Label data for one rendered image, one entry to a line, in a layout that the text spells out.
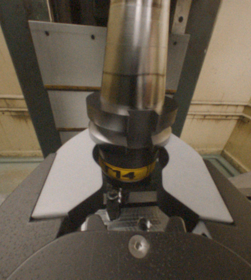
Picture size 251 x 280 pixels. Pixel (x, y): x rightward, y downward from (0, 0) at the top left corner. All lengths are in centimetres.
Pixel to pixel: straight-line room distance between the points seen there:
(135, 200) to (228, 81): 99
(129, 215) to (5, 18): 67
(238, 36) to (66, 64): 97
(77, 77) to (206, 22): 47
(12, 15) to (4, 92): 59
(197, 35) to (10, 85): 98
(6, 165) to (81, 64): 106
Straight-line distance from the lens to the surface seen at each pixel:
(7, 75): 109
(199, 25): 65
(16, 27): 63
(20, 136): 126
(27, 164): 132
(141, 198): 56
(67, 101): 57
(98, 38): 52
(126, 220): 41
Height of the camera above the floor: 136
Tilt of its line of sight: 32 degrees down
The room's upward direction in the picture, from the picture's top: 4 degrees clockwise
